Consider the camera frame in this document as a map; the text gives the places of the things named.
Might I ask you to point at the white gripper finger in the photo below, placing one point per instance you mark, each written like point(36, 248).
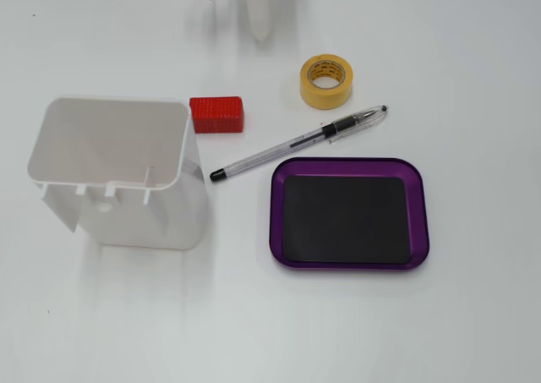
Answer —
point(261, 7)

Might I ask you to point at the yellow masking tape roll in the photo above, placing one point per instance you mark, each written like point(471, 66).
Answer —
point(325, 100)

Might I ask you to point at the white plastic box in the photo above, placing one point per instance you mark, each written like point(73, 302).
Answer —
point(105, 146)

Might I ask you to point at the red textured block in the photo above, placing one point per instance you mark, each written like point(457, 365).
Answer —
point(216, 114)

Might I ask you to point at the clear black ballpoint pen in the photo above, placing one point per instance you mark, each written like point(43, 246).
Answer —
point(270, 151)

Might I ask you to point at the purple metal tray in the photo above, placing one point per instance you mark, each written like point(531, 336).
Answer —
point(277, 214)

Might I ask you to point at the black rectangular tray pad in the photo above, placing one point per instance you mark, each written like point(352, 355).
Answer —
point(346, 218)

